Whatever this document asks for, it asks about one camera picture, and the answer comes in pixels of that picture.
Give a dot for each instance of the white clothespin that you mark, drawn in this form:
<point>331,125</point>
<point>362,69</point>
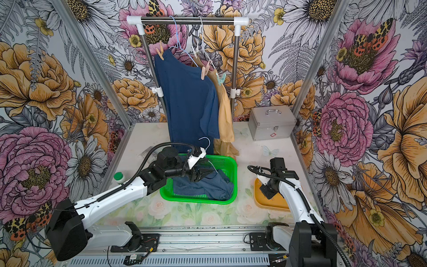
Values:
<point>195,53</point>

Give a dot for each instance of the slate blue t-shirt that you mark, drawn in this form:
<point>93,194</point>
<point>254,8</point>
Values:
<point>216,186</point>

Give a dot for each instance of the green capped bottle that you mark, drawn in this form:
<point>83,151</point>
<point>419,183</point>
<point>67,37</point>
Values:
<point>119,178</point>

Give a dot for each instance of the green perforated plastic basket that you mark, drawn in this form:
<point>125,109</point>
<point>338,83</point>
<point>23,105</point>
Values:
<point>227,164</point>

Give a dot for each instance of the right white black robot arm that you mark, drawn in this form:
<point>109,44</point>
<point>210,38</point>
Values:
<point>293,207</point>

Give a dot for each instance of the silver metal case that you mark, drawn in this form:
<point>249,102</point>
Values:
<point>271,122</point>

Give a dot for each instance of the dark navy t-shirt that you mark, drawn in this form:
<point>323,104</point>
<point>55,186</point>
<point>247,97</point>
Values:
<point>192,104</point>

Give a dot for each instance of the teal clothespin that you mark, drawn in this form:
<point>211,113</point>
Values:
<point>221,78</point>

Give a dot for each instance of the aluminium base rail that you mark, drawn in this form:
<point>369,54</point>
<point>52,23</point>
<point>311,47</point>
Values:
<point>195,238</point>

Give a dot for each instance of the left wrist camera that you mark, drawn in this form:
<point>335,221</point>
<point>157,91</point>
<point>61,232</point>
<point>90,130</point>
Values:
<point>197,155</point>

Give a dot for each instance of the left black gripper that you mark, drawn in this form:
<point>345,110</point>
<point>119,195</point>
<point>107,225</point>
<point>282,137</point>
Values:
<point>198,176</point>

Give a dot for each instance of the clear plastic bag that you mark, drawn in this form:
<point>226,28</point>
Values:
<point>152,156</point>

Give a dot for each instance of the tan t-shirt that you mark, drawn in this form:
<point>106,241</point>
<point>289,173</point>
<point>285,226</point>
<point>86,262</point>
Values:
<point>224,145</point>

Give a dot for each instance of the tan clothespin on navy shirt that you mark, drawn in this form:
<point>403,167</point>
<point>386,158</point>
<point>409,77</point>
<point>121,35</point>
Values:
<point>160,51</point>

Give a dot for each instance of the metal clothes rack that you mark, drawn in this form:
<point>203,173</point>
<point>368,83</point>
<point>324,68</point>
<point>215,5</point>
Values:
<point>237,22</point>

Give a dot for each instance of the yellow plastic tray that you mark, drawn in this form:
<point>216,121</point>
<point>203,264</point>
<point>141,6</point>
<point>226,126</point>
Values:
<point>277,202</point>

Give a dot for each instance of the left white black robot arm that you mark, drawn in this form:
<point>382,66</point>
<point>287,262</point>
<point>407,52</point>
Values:
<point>110,200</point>

